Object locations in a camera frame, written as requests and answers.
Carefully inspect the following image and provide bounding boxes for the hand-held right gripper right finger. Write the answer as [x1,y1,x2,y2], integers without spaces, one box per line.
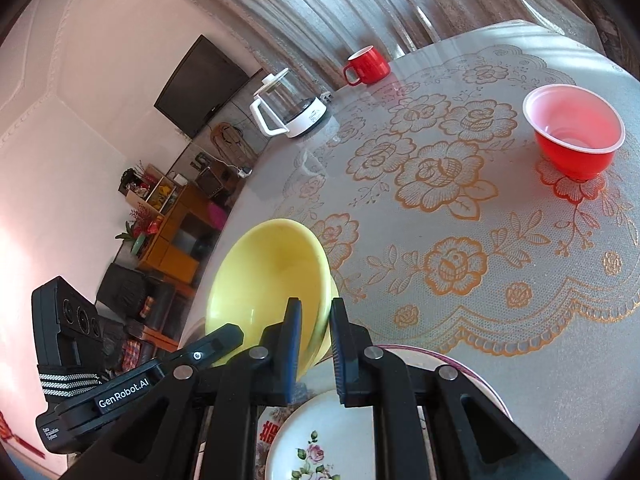
[330,297,571,480]

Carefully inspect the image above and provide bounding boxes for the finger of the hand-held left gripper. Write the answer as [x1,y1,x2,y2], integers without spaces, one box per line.
[170,323,245,369]

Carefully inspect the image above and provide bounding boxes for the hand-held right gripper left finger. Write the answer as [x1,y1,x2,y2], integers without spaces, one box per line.
[60,298,303,480]

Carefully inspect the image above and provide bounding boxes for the white phoenix print plate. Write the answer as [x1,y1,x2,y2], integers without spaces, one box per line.
[255,402,289,480]

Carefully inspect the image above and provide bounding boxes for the yellow plastic bowl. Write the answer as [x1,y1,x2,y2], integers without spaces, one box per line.
[205,218,340,386]

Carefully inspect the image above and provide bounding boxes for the black leather sofa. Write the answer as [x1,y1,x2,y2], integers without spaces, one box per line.
[95,262,196,356]

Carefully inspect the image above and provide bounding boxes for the small rose print plate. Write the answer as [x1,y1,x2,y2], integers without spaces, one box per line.
[265,389,386,480]

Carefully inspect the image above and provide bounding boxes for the pink rimmed floral plate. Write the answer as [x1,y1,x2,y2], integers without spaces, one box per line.
[372,343,515,480]

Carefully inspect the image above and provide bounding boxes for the orange wooden cabinet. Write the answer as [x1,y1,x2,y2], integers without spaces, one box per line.
[135,182,231,286]

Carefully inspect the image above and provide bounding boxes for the green ceramic pot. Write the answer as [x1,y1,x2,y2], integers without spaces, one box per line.
[116,227,149,256]

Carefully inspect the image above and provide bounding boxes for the red tassel ornament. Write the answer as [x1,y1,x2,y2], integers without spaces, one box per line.
[0,410,45,459]

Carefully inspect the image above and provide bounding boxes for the pink plastic basin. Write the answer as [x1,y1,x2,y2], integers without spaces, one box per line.
[209,202,229,233]

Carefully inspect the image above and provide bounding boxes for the red artificial flowers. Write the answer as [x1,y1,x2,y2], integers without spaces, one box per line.
[127,207,164,239]

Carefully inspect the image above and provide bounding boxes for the dark small appliance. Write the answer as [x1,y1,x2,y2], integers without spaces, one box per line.
[196,165,226,196]

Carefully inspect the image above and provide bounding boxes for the lace floral tablecloth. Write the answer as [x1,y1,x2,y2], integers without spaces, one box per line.
[277,42,640,480]

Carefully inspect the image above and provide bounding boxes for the wooden folding chair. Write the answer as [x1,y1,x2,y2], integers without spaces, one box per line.
[210,122,256,168]

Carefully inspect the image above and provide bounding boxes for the white glass electric kettle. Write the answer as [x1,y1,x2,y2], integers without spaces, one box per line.
[249,67,334,140]

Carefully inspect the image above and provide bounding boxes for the black flat screen television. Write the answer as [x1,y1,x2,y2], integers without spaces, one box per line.
[153,35,251,138]

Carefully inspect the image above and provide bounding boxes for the red mug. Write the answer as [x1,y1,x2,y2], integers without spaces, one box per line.
[342,45,390,86]

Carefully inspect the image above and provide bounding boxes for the red plastic bowl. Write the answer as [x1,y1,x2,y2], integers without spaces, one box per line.
[522,84,626,182]

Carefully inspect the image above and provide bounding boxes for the grey pleated curtain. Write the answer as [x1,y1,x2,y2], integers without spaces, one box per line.
[135,0,603,97]

